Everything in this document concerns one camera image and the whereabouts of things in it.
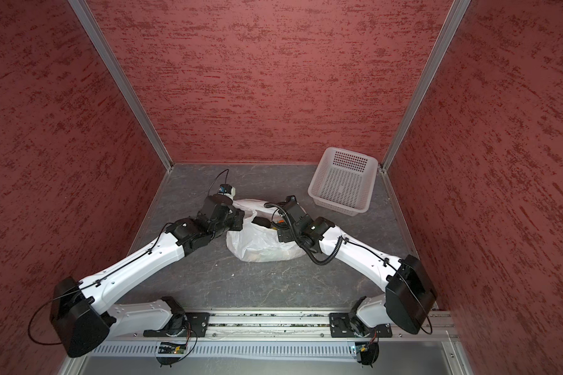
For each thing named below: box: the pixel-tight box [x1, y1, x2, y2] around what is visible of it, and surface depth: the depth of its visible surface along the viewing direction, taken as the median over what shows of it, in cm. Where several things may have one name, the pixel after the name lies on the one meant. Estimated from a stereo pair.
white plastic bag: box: [225, 198, 306, 263], surface depth 82 cm
